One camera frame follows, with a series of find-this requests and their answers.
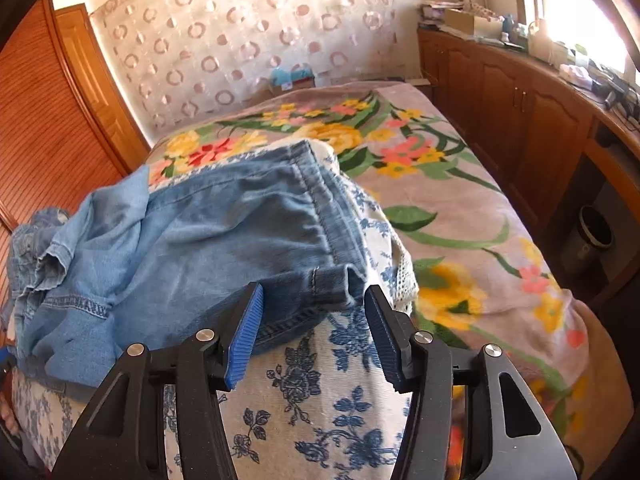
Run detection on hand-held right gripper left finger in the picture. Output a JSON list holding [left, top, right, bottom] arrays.
[[52, 281, 264, 480]]

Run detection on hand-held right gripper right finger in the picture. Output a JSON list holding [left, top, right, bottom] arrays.
[[364, 285, 576, 480]]

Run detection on blue denim pants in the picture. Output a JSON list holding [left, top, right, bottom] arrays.
[[15, 140, 371, 386], [9, 207, 71, 311]]

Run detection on grey colourful flower blanket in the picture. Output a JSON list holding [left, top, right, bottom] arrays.
[[150, 85, 596, 461]]

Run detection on dark waste bin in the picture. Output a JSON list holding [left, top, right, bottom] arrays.
[[560, 205, 616, 276]]

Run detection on cardboard box with teal cloth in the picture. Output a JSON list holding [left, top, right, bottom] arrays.
[[270, 65, 317, 97]]

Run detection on wooden cabinet counter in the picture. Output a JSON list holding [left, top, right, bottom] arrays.
[[417, 25, 640, 311]]

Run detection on wooden slatted wardrobe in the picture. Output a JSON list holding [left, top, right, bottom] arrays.
[[0, 0, 151, 241]]

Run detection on circle-pattern sheer curtain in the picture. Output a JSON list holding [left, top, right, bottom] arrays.
[[90, 0, 401, 131]]

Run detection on stack of papers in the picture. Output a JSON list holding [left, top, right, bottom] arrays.
[[419, 2, 451, 28]]

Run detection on white bottle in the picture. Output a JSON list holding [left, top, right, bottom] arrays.
[[527, 20, 551, 58]]

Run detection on bright window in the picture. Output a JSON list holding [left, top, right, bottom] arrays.
[[520, 0, 633, 71]]

